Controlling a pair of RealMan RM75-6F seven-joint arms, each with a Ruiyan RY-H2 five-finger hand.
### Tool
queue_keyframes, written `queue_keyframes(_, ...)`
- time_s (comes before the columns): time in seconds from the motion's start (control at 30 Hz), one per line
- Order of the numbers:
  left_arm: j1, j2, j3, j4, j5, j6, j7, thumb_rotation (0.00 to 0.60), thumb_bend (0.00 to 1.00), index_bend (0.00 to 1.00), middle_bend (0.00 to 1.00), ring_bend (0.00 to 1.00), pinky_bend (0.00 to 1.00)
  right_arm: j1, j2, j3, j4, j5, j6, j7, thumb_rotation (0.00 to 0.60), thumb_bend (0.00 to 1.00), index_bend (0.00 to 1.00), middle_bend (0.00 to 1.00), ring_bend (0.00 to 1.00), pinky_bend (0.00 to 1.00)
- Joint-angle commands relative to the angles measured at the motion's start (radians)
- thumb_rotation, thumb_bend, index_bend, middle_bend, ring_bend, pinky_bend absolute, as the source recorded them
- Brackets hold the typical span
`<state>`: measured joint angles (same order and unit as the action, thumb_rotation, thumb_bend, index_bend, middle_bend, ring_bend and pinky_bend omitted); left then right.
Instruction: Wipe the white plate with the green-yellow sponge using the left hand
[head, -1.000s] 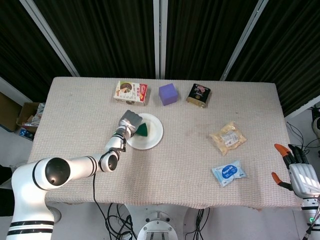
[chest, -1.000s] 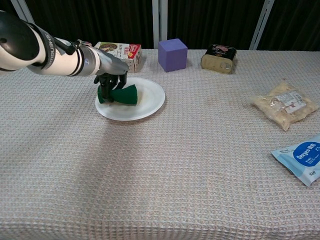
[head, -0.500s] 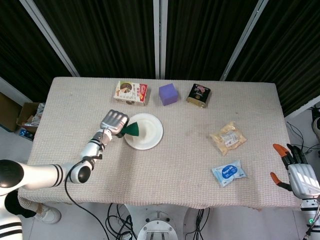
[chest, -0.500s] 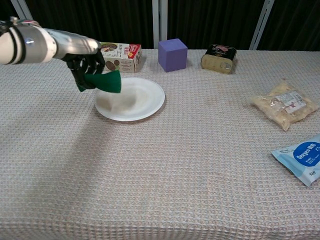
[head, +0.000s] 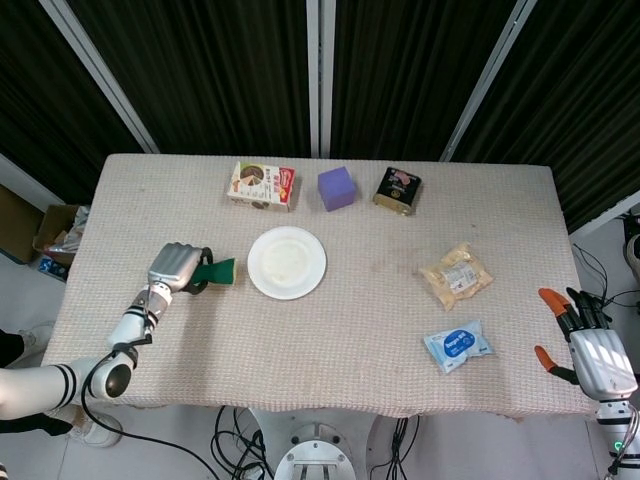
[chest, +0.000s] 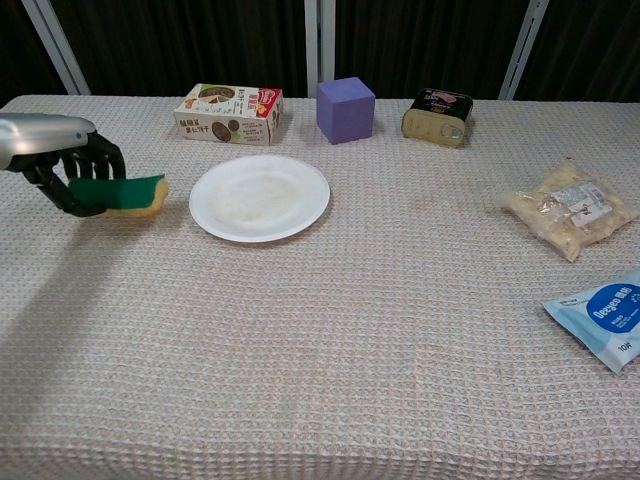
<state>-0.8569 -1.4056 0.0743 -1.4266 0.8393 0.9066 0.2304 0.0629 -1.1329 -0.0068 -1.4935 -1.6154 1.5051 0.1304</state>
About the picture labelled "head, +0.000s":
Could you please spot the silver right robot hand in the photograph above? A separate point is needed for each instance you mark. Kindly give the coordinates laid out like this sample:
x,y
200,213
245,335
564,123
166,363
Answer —
x,y
600,365

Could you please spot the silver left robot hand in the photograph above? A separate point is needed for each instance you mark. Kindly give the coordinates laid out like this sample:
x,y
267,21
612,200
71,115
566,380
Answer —
x,y
172,267

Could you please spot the green yellow sponge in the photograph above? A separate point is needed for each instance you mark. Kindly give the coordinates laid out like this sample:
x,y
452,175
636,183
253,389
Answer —
x,y
217,272

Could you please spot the white round plate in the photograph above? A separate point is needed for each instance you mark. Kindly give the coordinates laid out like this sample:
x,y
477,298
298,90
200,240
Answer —
x,y
287,263

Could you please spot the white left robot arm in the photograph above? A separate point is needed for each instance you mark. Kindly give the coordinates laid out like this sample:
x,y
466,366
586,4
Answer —
x,y
85,370

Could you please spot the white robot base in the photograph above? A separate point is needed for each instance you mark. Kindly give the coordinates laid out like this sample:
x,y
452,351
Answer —
x,y
312,447

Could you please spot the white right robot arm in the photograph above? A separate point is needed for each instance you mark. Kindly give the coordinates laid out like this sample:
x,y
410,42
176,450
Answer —
x,y
622,435

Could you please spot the printed snack box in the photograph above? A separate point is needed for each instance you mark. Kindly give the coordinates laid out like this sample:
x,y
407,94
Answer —
x,y
262,186

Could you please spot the cardboard box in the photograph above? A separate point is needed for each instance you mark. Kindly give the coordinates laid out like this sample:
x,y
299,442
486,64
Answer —
x,y
52,231

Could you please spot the blue white pouch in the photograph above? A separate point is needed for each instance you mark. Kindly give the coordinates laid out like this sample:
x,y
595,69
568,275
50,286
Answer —
x,y
459,346

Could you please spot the white sneaker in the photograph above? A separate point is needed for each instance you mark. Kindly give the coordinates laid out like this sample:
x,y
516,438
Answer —
x,y
100,431
37,334

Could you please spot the beige checkered tablecloth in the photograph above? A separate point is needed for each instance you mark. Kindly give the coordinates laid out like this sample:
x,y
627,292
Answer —
x,y
320,320

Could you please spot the clear bag of nuts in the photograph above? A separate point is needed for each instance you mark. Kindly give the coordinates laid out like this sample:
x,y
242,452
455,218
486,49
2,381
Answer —
x,y
456,276

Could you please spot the purple cube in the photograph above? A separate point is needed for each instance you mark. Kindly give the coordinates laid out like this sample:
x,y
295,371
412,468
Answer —
x,y
337,188

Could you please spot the black and gold can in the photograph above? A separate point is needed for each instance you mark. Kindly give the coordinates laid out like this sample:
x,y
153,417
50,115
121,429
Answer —
x,y
397,191

